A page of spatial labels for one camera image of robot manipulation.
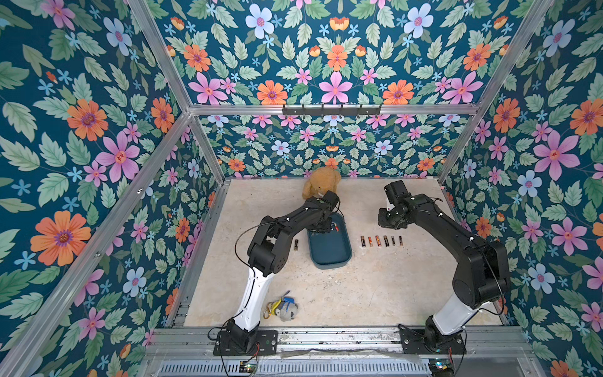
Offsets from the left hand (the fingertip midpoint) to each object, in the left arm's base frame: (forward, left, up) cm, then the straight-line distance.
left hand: (324, 228), depth 101 cm
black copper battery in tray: (-8, -32, -1) cm, 33 cm away
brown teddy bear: (+13, 0, +17) cm, 21 cm away
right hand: (-5, -23, +11) cm, 26 cm away
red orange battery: (-8, -19, -1) cm, 21 cm away
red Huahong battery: (-7, -23, -1) cm, 24 cm away
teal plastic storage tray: (-12, -2, +3) cm, 12 cm away
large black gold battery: (-9, -25, 0) cm, 27 cm away
